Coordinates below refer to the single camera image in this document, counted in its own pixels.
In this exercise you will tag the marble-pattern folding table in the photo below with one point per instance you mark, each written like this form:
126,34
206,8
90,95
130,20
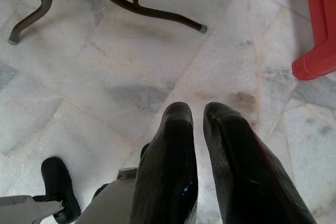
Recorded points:
157,14

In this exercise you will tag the black robot foot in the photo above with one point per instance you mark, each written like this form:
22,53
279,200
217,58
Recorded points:
57,176

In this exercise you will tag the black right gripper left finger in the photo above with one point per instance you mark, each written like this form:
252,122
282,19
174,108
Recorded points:
168,169

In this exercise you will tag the red plastic stool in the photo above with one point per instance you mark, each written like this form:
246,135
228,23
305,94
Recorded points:
315,64

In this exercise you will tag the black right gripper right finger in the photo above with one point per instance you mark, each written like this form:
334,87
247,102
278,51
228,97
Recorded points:
244,171

